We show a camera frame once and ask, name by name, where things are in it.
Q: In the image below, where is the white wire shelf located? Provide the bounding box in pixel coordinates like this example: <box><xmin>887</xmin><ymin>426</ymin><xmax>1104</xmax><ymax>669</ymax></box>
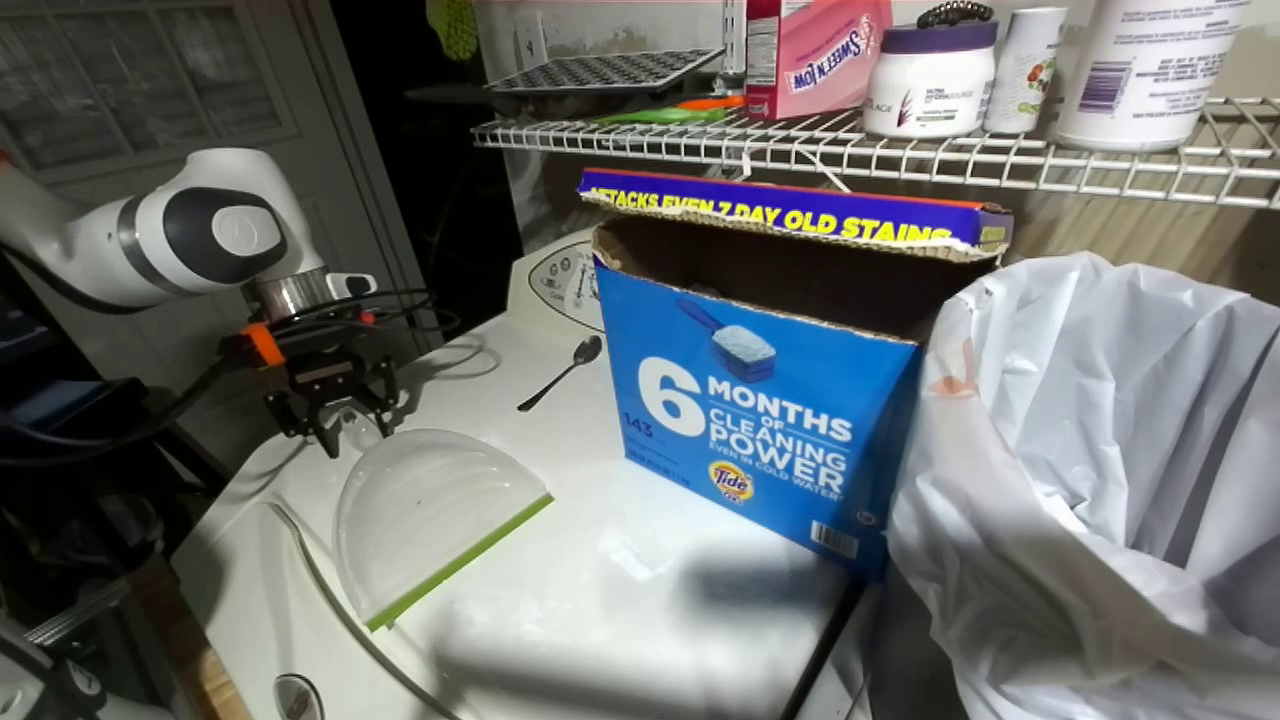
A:
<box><xmin>469</xmin><ymin>94</ymin><xmax>1280</xmax><ymax>214</ymax></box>

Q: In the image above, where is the wooden plank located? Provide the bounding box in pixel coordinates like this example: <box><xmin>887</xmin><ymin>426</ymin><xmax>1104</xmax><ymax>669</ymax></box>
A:
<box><xmin>192</xmin><ymin>645</ymin><xmax>258</xmax><ymax>720</ymax></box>

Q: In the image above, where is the black cable with orange tape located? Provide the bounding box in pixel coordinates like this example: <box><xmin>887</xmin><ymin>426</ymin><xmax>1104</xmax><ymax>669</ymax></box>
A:
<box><xmin>0</xmin><ymin>283</ymin><xmax>505</xmax><ymax>473</ymax></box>

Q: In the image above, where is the clear dustpan with green edge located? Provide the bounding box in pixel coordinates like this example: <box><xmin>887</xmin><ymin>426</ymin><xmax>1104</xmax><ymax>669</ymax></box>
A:
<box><xmin>332</xmin><ymin>421</ymin><xmax>559</xmax><ymax>635</ymax></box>

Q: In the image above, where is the pink cardboard box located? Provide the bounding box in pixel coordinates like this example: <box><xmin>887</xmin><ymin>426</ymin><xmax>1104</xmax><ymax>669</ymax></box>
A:
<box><xmin>737</xmin><ymin>0</ymin><xmax>898</xmax><ymax>124</ymax></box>

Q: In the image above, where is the large white plastic tub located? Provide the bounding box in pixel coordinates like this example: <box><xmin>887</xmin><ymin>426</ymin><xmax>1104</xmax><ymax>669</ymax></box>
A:
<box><xmin>1052</xmin><ymin>0</ymin><xmax>1258</xmax><ymax>152</ymax></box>

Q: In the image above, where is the white jar with purple lid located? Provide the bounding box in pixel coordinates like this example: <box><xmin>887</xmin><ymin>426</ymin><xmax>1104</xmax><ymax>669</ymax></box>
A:
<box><xmin>862</xmin><ymin>15</ymin><xmax>1001</xmax><ymax>141</ymax></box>

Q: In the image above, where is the blue Tide detergent box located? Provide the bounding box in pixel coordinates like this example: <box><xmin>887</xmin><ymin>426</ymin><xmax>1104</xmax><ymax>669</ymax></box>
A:
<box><xmin>578</xmin><ymin>164</ymin><xmax>1018</xmax><ymax>580</ymax></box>

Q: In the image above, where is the white washing machine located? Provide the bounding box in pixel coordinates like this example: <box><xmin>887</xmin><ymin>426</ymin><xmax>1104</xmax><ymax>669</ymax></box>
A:
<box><xmin>167</xmin><ymin>226</ymin><xmax>886</xmax><ymax>720</ymax></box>

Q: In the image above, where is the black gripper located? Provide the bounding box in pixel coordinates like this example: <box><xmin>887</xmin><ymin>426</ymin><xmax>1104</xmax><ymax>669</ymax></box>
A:
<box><xmin>258</xmin><ymin>312</ymin><xmax>412</xmax><ymax>463</ymax></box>

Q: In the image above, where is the white trash bag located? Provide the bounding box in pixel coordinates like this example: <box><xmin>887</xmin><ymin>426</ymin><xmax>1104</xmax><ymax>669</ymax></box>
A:
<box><xmin>886</xmin><ymin>254</ymin><xmax>1280</xmax><ymax>720</ymax></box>

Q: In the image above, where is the metal spoon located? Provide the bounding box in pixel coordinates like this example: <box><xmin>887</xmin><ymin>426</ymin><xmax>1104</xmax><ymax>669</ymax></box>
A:
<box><xmin>518</xmin><ymin>334</ymin><xmax>609</xmax><ymax>415</ymax></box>

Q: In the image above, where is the white bottle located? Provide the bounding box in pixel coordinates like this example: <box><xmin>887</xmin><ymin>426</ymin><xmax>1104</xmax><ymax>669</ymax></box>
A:
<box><xmin>983</xmin><ymin>6</ymin><xmax>1071</xmax><ymax>138</ymax></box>

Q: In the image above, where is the green and orange sponge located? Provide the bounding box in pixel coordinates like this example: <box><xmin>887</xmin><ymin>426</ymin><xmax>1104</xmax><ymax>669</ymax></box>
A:
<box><xmin>596</xmin><ymin>89</ymin><xmax>754</xmax><ymax>132</ymax></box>

